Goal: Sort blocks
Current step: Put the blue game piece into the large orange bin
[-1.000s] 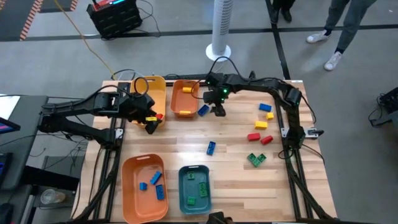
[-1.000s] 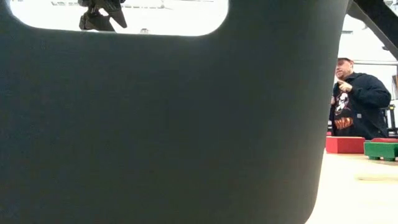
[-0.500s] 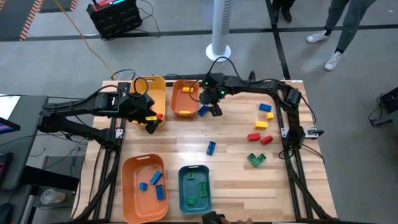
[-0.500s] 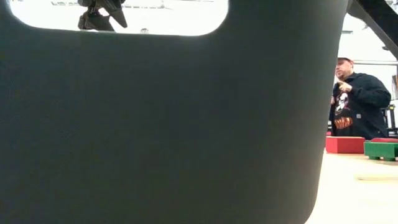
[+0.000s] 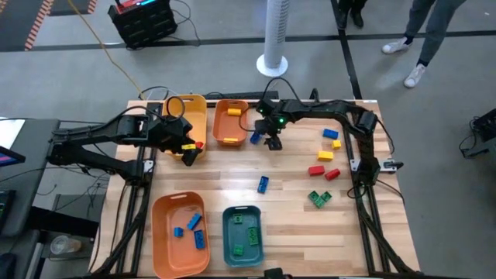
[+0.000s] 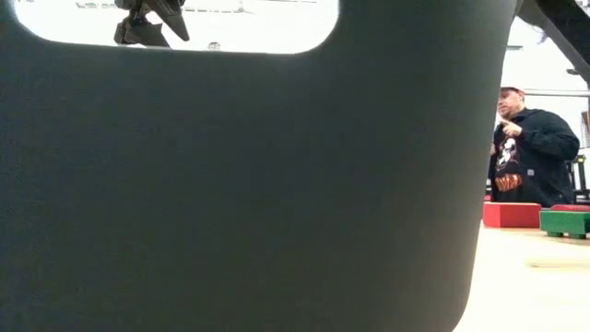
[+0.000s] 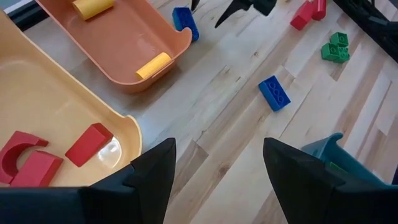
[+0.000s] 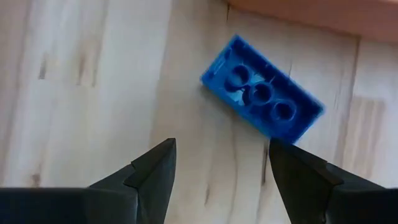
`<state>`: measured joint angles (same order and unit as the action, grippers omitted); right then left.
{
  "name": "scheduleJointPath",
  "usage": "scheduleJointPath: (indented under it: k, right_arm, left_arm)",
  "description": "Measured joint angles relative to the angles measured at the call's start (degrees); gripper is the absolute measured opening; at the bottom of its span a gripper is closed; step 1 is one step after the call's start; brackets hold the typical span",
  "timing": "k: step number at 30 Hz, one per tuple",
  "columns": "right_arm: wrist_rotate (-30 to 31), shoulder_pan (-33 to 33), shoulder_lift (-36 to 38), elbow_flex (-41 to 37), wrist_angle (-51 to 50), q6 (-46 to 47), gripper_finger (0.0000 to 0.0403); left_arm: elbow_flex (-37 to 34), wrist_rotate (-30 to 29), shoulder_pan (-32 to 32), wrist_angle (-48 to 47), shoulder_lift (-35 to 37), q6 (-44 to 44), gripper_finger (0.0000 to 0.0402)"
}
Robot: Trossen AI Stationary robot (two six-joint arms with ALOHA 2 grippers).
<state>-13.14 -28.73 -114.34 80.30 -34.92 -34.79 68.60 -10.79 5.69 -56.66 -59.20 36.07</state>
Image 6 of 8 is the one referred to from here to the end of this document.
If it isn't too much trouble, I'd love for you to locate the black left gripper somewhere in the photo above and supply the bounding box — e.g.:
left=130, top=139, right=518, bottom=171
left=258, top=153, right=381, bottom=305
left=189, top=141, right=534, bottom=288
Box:
left=113, top=0, right=191, bottom=48

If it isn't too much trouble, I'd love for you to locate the ceiling light strip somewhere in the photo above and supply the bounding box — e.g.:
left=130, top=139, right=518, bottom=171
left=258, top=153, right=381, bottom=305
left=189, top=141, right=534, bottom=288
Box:
left=76, top=1, right=245, bottom=14

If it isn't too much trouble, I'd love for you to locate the large dark grey bin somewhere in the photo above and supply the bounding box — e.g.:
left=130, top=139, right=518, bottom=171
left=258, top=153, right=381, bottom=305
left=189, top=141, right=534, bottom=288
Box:
left=0, top=0, right=520, bottom=332

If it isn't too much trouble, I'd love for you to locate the person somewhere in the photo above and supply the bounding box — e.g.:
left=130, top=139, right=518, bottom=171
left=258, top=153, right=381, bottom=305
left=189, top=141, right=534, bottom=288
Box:
left=488, top=84, right=581, bottom=208

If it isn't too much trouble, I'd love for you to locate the black equipment rack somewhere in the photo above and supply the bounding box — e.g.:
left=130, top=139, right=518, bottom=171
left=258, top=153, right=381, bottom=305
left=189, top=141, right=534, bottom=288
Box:
left=570, top=154, right=590, bottom=204

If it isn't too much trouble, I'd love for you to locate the small green square brick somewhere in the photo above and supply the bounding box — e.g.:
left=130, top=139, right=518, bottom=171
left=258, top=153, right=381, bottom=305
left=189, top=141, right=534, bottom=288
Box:
left=538, top=209, right=590, bottom=240

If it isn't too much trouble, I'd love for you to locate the grey wall rail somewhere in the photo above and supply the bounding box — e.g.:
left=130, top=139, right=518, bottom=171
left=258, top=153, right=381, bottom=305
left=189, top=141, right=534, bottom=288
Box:
left=525, top=90, right=590, bottom=98

